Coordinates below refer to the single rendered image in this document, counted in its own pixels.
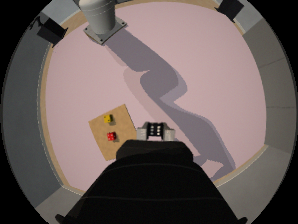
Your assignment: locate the red die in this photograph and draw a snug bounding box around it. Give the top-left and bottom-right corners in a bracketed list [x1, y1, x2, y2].
[107, 132, 117, 141]

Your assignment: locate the yellow die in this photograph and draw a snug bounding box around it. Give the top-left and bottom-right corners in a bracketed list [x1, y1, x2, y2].
[104, 114, 113, 123]

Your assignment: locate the tan flat mat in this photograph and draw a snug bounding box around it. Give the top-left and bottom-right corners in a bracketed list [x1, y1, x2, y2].
[88, 104, 136, 161]

